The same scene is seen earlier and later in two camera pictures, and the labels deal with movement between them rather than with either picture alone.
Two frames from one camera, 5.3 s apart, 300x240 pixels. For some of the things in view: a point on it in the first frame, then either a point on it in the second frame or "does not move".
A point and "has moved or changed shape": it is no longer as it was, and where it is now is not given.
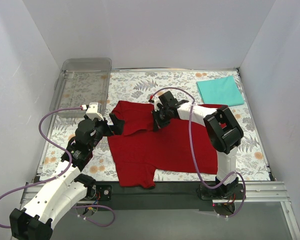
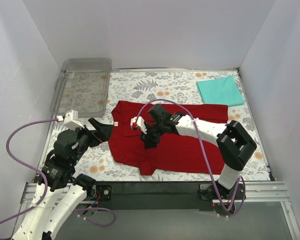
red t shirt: (141, 150) has moved or changed shape
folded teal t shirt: (223, 91) does not move
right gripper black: (160, 117) -> (149, 136)
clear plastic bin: (80, 81) does not move
